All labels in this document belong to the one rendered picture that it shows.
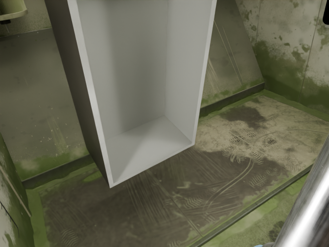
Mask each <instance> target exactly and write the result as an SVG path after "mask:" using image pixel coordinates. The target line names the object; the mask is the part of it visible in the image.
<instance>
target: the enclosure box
mask: <svg viewBox="0 0 329 247"><path fill-rule="evenodd" d="M44 1H45V4H46V8H47V12H48V15H49V19H50V22H51V26H52V29H53V33H54V36H55V40H56V43H57V47H58V50H59V53H60V57H61V60H62V64H63V67H64V71H65V74H66V78H67V81H68V85H69V88H70V92H71V96H72V99H73V103H74V106H75V109H76V113H77V116H78V120H79V123H80V127H81V130H82V134H83V137H84V141H85V144H86V148H87V150H88V152H89V153H90V155H91V157H92V158H93V160H94V162H95V163H96V165H97V167H98V169H99V170H100V172H101V174H102V175H103V177H104V179H105V180H106V182H107V184H108V186H109V187H110V188H112V187H114V186H116V185H118V184H120V183H121V182H123V181H125V180H127V179H129V178H131V177H133V176H135V175H137V174H139V173H141V172H143V171H145V170H147V169H149V168H150V167H152V166H154V165H156V164H158V163H160V162H162V161H164V160H166V159H168V158H170V157H172V156H174V155H176V154H178V153H179V152H181V151H183V150H185V149H187V148H189V147H191V146H193V145H194V144H195V137H196V131H197V125H198V118H199V112H200V106H201V99H202V93H203V87H204V80H205V74H206V67H207V61H208V55H209V49H210V42H211V36H212V27H213V21H214V15H215V8H216V2H217V0H44Z"/></svg>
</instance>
